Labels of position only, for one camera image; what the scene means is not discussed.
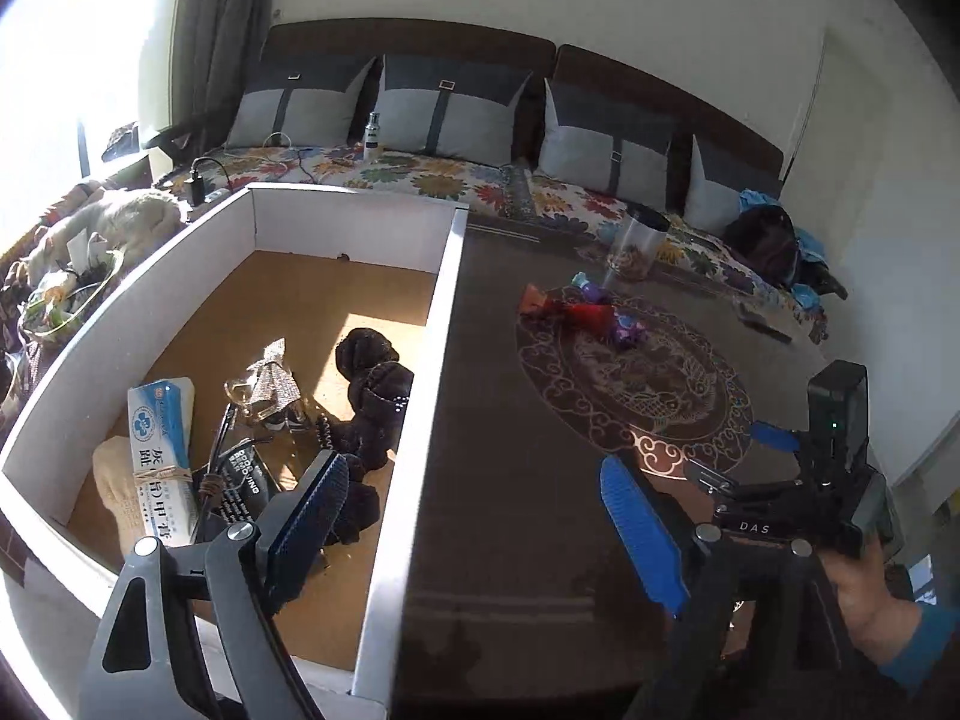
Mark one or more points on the purple toy with teal top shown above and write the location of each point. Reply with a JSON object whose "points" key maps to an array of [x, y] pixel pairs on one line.
{"points": [[589, 286]]}

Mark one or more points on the purple toy figure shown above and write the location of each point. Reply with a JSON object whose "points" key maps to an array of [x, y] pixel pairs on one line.
{"points": [[628, 330]]}

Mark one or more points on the silver spray bottle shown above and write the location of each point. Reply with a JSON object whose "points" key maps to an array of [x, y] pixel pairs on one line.
{"points": [[371, 136]]}

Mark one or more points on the white door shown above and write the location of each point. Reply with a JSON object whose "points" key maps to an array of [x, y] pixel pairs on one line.
{"points": [[847, 165]]}

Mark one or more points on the white cat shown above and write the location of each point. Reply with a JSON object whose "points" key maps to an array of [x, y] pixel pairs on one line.
{"points": [[112, 221]]}

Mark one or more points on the white power strip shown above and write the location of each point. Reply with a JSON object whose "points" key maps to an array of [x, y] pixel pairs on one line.
{"points": [[217, 196]]}

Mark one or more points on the grey curtain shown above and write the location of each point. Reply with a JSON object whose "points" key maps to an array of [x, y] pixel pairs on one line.
{"points": [[225, 37]]}

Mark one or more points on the white tissue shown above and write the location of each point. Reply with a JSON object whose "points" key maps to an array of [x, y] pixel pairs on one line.
{"points": [[86, 249]]}

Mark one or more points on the floral sofa cover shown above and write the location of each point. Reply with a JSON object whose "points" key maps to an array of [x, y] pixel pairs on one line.
{"points": [[450, 180]]}

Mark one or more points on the blue white toothpaste box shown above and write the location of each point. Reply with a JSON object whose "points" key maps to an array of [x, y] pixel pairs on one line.
{"points": [[161, 450]]}

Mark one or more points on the black bag on sofa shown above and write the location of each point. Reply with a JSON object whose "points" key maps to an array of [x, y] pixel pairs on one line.
{"points": [[814, 255]]}

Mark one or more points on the dark chair armrest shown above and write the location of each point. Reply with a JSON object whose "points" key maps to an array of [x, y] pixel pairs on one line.
{"points": [[176, 133]]}

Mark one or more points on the cream knitted hat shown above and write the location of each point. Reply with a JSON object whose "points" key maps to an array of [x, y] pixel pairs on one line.
{"points": [[116, 487]]}

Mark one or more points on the person's right hand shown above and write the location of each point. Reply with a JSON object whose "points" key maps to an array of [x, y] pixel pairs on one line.
{"points": [[870, 600]]}

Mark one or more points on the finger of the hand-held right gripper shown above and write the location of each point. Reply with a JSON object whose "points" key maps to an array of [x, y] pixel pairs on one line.
{"points": [[772, 436], [712, 481]]}

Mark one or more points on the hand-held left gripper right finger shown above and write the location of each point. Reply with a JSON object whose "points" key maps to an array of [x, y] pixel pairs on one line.
{"points": [[645, 540]]}

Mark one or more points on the white-rimmed cardboard box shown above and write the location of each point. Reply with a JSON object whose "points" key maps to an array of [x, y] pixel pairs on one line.
{"points": [[420, 352]]}

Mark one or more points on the clear hair clip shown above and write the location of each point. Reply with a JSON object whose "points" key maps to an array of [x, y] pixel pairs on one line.
{"points": [[238, 399]]}

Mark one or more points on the clear jar with black lid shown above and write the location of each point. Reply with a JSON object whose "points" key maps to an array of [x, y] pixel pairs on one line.
{"points": [[637, 244]]}

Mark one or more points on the person's right forearm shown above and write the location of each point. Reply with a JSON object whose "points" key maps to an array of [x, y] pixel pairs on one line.
{"points": [[926, 649]]}

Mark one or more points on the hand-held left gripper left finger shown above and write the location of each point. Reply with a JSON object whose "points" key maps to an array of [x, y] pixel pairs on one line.
{"points": [[307, 517]]}

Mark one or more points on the patterned fabric bow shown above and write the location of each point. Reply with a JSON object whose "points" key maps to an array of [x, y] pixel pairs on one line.
{"points": [[271, 379]]}

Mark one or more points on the black printed box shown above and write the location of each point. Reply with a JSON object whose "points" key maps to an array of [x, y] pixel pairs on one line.
{"points": [[244, 480]]}

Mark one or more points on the red toy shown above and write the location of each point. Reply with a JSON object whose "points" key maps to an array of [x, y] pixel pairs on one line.
{"points": [[570, 311]]}

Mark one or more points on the dark flat device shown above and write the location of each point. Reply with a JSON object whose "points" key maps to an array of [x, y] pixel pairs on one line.
{"points": [[765, 321]]}

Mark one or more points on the brown sofa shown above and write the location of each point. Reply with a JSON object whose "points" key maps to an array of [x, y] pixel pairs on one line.
{"points": [[420, 41]]}

